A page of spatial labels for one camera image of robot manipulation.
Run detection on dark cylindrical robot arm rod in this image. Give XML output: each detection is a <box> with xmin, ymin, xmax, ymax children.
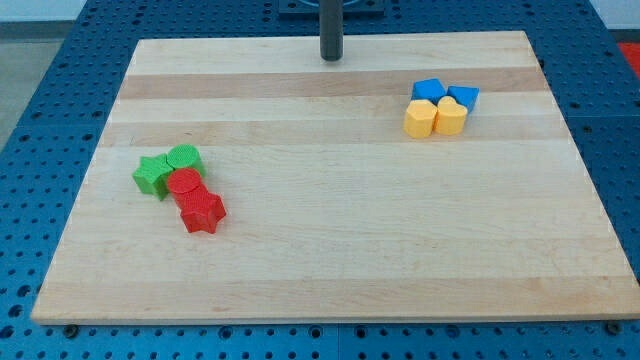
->
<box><xmin>318</xmin><ymin>0</ymin><xmax>344</xmax><ymax>62</ymax></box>

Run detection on light wooden board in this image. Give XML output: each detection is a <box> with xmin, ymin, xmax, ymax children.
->
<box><xmin>31</xmin><ymin>31</ymin><xmax>639</xmax><ymax>325</ymax></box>

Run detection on yellow hexagon block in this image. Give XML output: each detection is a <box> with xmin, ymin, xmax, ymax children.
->
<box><xmin>403</xmin><ymin>100</ymin><xmax>438</xmax><ymax>139</ymax></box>

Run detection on red star block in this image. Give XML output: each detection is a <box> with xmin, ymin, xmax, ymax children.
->
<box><xmin>180</xmin><ymin>185</ymin><xmax>227</xmax><ymax>234</ymax></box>

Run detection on red cylinder block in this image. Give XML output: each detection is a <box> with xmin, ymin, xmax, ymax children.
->
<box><xmin>166</xmin><ymin>167</ymin><xmax>202</xmax><ymax>209</ymax></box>

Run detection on green cylinder block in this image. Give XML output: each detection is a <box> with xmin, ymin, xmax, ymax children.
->
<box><xmin>167</xmin><ymin>144</ymin><xmax>206</xmax><ymax>176</ymax></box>

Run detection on blue pentagon block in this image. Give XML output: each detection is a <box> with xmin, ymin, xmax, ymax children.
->
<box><xmin>411</xmin><ymin>78</ymin><xmax>446</xmax><ymax>105</ymax></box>

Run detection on yellow heart block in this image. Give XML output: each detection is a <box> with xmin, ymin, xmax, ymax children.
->
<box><xmin>434</xmin><ymin>96</ymin><xmax>468</xmax><ymax>135</ymax></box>

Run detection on green star block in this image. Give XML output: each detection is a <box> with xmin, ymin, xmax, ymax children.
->
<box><xmin>132</xmin><ymin>154</ymin><xmax>174</xmax><ymax>201</ymax></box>

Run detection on blue cube block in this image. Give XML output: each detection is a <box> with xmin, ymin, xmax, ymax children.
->
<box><xmin>447</xmin><ymin>85</ymin><xmax>480</xmax><ymax>113</ymax></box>

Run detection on red object at right edge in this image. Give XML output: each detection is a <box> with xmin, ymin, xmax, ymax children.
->
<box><xmin>618</xmin><ymin>42</ymin><xmax>640</xmax><ymax>77</ymax></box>

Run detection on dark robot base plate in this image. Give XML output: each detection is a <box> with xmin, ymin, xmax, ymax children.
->
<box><xmin>277</xmin><ymin>0</ymin><xmax>387</xmax><ymax>19</ymax></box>

